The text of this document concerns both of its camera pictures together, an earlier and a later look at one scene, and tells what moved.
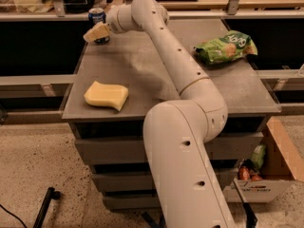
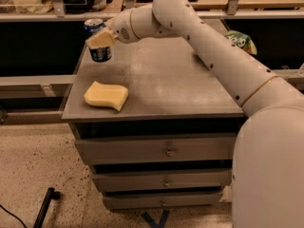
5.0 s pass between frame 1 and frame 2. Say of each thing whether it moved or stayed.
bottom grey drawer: stayed
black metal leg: stayed
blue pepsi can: moved
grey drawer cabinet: stayed
